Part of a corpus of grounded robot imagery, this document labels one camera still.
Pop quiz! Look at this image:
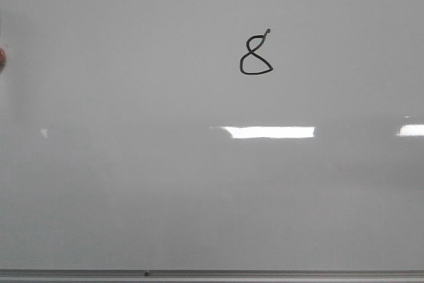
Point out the white whiteboard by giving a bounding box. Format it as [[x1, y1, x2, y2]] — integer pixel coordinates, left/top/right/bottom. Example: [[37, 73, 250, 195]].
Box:
[[1, 0, 423, 270]]

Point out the red rubber piece on marker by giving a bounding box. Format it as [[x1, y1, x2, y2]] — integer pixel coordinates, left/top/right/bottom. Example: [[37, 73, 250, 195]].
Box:
[[0, 48, 7, 73]]

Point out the aluminium whiteboard bottom frame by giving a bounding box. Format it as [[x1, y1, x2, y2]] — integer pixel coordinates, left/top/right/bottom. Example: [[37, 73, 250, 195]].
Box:
[[1, 269, 423, 282]]

